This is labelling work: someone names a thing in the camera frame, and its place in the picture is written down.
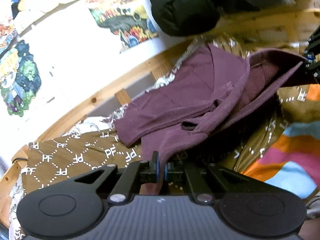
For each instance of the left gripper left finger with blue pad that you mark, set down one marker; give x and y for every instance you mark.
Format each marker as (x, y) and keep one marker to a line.
(133, 177)

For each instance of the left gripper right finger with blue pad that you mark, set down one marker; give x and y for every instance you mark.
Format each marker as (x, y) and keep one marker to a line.
(192, 181)

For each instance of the maroon long sleeve shirt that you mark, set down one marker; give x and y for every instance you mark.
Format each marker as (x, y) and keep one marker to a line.
(213, 100)

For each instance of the white floral bed sheet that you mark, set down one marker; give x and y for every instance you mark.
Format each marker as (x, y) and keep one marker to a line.
(89, 144)

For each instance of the brown PF patterned blanket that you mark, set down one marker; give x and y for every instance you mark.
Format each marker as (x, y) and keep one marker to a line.
(283, 151)

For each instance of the blond anime character poster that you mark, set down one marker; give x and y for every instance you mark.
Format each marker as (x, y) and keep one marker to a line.
(20, 79)

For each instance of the colourful landscape poster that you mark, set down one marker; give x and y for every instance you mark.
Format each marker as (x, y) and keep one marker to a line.
(126, 21)

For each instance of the red haired character poster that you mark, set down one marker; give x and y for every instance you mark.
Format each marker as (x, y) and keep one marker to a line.
(8, 33)

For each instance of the wooden bed rail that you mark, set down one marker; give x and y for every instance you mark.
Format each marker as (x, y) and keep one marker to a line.
(285, 24)

